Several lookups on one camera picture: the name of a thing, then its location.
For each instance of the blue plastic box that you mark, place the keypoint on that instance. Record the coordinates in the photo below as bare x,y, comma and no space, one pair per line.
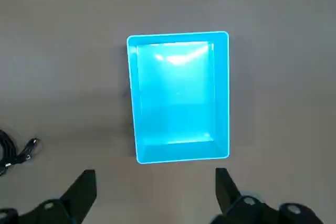
178,98

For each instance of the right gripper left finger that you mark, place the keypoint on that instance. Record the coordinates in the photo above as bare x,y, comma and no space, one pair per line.
78,195

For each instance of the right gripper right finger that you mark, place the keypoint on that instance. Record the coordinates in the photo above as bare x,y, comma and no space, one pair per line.
231,203

